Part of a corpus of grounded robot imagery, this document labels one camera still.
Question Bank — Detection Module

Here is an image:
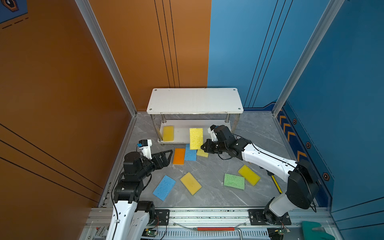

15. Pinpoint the right circuit board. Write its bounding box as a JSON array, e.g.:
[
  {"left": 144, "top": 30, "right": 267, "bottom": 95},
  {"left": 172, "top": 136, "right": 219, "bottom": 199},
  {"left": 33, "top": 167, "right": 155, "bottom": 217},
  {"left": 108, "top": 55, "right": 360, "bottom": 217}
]
[{"left": 274, "top": 228, "right": 291, "bottom": 239}]

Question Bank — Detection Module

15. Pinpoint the aluminium frame post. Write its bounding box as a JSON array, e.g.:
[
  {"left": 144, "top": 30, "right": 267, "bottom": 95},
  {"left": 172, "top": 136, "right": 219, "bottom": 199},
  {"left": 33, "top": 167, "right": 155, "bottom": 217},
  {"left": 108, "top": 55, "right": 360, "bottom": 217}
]
[
  {"left": 272, "top": 0, "right": 345, "bottom": 117},
  {"left": 75, "top": 0, "right": 137, "bottom": 117}
]

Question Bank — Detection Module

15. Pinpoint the left aluminium frame post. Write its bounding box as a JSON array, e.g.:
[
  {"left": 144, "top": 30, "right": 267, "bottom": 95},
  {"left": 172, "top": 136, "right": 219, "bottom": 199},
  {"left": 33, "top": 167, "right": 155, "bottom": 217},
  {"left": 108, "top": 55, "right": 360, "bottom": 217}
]
[{"left": 75, "top": 0, "right": 137, "bottom": 117}]

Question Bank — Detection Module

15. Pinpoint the red handled tool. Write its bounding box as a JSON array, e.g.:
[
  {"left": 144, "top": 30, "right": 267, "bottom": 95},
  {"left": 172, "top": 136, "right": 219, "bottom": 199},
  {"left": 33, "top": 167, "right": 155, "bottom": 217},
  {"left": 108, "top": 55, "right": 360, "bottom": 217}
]
[{"left": 195, "top": 227, "right": 236, "bottom": 232}]

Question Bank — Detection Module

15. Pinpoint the grey emergency stop box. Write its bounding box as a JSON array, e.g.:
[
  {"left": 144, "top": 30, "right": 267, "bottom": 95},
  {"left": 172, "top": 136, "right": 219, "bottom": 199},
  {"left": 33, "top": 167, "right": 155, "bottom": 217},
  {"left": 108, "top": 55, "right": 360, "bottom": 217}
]
[{"left": 93, "top": 227, "right": 108, "bottom": 240}]

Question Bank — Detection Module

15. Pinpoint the dark yellow sponge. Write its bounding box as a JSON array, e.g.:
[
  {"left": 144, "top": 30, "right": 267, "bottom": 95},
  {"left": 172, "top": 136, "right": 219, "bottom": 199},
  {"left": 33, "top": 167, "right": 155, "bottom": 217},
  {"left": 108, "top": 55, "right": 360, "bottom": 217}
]
[{"left": 180, "top": 172, "right": 202, "bottom": 196}]

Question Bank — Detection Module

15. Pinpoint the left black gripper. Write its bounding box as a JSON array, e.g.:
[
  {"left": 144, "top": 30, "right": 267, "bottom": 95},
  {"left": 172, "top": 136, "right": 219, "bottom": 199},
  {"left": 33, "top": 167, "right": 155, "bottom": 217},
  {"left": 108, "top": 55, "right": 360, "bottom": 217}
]
[{"left": 137, "top": 149, "right": 172, "bottom": 182}]

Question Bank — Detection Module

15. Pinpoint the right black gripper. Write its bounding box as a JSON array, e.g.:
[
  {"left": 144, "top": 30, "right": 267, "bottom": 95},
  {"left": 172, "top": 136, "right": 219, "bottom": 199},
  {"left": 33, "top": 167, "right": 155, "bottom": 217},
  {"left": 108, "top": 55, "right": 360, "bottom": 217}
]
[{"left": 199, "top": 139, "right": 228, "bottom": 154}]

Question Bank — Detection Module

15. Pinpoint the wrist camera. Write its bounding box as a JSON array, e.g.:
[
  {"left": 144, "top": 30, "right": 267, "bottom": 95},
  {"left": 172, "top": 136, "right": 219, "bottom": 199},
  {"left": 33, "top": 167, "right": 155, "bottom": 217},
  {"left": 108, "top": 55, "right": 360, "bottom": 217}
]
[
  {"left": 137, "top": 140, "right": 152, "bottom": 160},
  {"left": 208, "top": 125, "right": 218, "bottom": 142}
]

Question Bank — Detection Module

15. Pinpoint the green glove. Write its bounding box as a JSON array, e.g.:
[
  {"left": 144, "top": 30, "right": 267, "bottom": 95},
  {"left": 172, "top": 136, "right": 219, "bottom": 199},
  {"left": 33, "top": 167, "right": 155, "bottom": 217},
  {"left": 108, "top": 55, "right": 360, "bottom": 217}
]
[{"left": 302, "top": 221, "right": 336, "bottom": 240}]

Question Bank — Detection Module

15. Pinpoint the light yellow sponge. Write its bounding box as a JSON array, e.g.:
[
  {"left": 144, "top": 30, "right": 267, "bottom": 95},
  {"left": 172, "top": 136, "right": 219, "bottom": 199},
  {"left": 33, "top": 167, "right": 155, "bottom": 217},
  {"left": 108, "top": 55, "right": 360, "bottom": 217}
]
[
  {"left": 197, "top": 149, "right": 209, "bottom": 158},
  {"left": 190, "top": 128, "right": 204, "bottom": 150}
]

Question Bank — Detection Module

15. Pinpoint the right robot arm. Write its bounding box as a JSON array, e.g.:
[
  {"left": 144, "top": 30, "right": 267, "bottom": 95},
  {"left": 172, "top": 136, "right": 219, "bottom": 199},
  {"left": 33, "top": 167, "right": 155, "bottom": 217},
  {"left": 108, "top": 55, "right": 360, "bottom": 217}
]
[{"left": 201, "top": 125, "right": 321, "bottom": 225}]

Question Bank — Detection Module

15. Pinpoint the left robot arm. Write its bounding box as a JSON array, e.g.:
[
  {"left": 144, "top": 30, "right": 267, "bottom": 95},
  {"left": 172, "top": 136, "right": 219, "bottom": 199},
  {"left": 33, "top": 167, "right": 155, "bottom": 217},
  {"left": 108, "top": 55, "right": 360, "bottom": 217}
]
[{"left": 106, "top": 150, "right": 174, "bottom": 240}]

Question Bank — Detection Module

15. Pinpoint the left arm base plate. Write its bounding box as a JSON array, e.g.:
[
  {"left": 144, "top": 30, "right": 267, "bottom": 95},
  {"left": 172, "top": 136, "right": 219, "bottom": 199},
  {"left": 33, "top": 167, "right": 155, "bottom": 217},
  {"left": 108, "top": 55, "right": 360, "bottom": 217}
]
[{"left": 148, "top": 209, "right": 170, "bottom": 226}]

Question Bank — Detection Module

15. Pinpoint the green sponge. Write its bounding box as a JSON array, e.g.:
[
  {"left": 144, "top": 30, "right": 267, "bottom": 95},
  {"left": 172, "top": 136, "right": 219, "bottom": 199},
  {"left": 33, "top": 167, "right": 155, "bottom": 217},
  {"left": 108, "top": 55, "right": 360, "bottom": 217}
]
[{"left": 224, "top": 174, "right": 245, "bottom": 190}]

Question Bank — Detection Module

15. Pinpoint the small blue sponge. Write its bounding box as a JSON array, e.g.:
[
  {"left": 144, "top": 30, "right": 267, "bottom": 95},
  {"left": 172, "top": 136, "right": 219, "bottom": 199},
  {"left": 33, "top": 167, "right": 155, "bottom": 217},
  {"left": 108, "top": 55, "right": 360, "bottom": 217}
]
[{"left": 184, "top": 144, "right": 197, "bottom": 162}]

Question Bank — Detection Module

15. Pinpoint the left circuit board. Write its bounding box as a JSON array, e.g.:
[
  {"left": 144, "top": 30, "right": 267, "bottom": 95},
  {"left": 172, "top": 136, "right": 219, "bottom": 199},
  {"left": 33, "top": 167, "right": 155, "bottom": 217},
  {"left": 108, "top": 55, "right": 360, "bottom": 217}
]
[{"left": 145, "top": 229, "right": 158, "bottom": 238}]

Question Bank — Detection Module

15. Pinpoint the white two-tier shelf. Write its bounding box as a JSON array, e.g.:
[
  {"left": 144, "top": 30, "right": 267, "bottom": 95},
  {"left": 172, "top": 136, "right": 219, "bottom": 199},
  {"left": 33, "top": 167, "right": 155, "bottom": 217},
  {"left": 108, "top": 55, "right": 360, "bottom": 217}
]
[{"left": 147, "top": 88, "right": 244, "bottom": 144}]

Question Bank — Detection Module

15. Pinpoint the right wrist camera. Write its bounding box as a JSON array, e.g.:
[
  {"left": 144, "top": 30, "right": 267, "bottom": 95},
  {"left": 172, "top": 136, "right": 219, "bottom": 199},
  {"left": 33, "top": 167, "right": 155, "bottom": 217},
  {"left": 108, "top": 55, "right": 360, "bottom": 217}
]
[{"left": 208, "top": 125, "right": 218, "bottom": 142}]

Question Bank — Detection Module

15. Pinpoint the large blue sponge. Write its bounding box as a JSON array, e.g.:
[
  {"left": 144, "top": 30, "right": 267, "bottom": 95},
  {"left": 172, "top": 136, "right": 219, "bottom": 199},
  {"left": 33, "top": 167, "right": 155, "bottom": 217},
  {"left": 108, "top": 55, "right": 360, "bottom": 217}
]
[{"left": 153, "top": 175, "right": 176, "bottom": 201}]

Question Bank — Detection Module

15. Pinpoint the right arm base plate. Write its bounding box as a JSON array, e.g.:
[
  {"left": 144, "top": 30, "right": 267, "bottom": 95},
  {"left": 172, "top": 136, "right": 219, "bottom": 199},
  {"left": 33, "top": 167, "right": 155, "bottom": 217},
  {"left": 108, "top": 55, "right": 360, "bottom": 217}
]
[{"left": 248, "top": 209, "right": 292, "bottom": 226}]

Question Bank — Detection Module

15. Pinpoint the right aluminium frame post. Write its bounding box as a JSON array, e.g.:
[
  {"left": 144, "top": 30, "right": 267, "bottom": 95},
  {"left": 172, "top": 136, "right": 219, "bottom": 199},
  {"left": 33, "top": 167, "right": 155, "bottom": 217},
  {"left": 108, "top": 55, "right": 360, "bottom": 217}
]
[{"left": 272, "top": 0, "right": 345, "bottom": 117}]

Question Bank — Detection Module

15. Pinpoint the orange sponge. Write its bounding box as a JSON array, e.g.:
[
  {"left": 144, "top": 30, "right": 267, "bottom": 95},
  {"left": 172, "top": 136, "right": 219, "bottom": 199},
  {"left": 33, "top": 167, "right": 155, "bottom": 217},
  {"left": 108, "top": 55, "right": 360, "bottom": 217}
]
[{"left": 173, "top": 148, "right": 186, "bottom": 165}]

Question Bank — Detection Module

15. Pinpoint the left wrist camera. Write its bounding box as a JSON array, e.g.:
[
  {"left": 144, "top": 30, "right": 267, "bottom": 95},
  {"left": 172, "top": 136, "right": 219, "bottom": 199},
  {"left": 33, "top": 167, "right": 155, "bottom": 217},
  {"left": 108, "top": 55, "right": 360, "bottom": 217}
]
[{"left": 137, "top": 140, "right": 152, "bottom": 160}]

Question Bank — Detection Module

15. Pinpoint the circuit board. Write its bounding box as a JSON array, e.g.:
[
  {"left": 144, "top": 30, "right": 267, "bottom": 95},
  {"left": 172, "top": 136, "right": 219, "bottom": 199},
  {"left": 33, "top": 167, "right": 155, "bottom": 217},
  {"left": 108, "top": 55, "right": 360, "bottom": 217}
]
[
  {"left": 145, "top": 229, "right": 158, "bottom": 238},
  {"left": 274, "top": 228, "right": 291, "bottom": 239}
]

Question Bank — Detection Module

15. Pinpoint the yellow black caliper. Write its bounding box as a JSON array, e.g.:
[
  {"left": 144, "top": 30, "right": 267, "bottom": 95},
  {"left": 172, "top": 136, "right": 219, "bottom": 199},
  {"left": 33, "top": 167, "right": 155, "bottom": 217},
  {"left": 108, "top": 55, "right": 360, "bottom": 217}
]
[{"left": 271, "top": 175, "right": 283, "bottom": 194}]

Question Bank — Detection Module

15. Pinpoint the thick yellow sponge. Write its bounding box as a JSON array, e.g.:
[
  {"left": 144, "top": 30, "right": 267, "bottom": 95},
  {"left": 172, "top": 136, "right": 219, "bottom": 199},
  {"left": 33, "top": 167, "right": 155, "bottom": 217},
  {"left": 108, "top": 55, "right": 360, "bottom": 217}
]
[{"left": 163, "top": 126, "right": 174, "bottom": 142}]

